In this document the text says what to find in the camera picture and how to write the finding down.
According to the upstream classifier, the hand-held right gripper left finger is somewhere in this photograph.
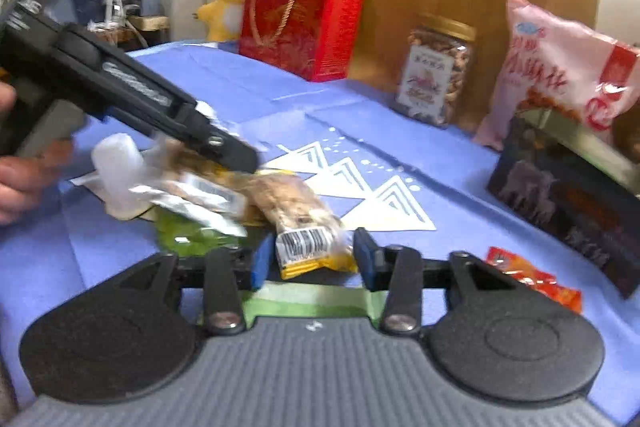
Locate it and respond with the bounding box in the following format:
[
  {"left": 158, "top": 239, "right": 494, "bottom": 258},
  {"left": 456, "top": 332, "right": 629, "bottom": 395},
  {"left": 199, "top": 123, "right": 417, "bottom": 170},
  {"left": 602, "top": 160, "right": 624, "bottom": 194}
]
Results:
[{"left": 135, "top": 234, "right": 277, "bottom": 337}]

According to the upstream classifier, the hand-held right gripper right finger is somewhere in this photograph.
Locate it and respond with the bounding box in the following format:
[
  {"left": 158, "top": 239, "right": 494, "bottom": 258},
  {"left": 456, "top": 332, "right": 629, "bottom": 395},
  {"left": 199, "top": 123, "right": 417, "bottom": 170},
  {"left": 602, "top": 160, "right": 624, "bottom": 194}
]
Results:
[{"left": 353, "top": 228, "right": 501, "bottom": 337}]

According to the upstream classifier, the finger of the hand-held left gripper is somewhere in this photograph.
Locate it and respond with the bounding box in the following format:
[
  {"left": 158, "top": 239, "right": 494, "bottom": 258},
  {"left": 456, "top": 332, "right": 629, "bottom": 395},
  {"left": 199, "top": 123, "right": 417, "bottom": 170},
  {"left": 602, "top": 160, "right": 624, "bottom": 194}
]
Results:
[{"left": 100, "top": 51, "right": 259, "bottom": 174}]

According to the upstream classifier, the green snack packet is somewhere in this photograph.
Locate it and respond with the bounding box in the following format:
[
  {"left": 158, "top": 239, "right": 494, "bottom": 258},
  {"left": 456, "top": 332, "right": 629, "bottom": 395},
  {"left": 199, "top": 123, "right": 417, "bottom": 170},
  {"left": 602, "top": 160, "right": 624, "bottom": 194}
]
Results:
[
  {"left": 200, "top": 281, "right": 388, "bottom": 325},
  {"left": 155, "top": 207, "right": 246, "bottom": 258}
]

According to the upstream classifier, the yellow nut packet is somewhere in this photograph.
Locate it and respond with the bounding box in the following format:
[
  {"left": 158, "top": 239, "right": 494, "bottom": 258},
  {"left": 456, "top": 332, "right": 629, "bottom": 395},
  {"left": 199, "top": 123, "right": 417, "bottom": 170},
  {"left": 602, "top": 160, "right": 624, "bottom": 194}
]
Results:
[{"left": 247, "top": 172, "right": 358, "bottom": 280}]

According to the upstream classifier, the silver snack packet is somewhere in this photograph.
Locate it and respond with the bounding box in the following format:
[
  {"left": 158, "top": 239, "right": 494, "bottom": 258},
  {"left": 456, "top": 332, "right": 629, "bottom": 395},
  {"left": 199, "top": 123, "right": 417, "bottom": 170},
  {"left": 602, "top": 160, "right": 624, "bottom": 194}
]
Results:
[{"left": 130, "top": 142, "right": 248, "bottom": 238}]

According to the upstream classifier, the red snack packet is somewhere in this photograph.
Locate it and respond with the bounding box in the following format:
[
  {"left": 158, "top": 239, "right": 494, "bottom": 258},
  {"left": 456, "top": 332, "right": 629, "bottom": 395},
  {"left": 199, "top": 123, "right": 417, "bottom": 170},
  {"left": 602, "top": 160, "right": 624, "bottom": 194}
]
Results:
[{"left": 486, "top": 247, "right": 583, "bottom": 314}]

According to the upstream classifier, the dark tin box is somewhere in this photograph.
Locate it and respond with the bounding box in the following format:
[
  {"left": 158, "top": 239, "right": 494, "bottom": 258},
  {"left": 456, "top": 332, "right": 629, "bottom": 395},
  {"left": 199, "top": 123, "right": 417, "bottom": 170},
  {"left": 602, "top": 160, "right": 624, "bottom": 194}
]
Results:
[{"left": 486, "top": 114, "right": 640, "bottom": 300}]

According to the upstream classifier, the person's left hand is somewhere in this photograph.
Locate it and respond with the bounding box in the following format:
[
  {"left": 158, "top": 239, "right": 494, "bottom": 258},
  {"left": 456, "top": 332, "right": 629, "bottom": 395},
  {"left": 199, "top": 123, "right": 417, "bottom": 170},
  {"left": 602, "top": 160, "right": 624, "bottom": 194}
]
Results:
[{"left": 0, "top": 82, "right": 76, "bottom": 225}]

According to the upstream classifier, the blue printed cloth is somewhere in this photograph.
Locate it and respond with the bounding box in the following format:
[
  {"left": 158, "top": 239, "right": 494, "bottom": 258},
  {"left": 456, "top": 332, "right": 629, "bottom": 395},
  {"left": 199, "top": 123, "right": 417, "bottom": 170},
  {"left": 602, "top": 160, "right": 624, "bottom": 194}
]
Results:
[{"left": 0, "top": 39, "right": 640, "bottom": 427}]

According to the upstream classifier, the red gift box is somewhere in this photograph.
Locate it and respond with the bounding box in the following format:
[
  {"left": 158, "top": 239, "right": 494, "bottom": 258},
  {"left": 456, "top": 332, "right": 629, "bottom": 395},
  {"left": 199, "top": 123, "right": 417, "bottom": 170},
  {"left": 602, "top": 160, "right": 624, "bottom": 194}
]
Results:
[{"left": 239, "top": 0, "right": 368, "bottom": 82}]

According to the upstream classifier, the nut jar with gold lid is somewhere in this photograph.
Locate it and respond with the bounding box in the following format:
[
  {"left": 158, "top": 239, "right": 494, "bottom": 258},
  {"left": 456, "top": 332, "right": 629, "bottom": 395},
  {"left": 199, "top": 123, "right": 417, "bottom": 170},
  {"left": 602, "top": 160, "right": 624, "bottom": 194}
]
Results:
[{"left": 395, "top": 13, "right": 476, "bottom": 128}]

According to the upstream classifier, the pink snack bag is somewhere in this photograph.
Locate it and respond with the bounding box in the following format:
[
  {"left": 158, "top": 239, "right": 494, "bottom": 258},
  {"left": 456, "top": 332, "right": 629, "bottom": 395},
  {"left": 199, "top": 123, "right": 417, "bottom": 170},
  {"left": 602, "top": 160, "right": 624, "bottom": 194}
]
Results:
[{"left": 472, "top": 0, "right": 640, "bottom": 152}]

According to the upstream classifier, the white plug with cable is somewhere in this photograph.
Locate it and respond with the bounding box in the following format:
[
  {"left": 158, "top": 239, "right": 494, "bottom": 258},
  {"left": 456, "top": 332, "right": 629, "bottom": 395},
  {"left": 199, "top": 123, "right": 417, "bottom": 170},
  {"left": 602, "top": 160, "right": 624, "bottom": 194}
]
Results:
[{"left": 102, "top": 0, "right": 148, "bottom": 28}]

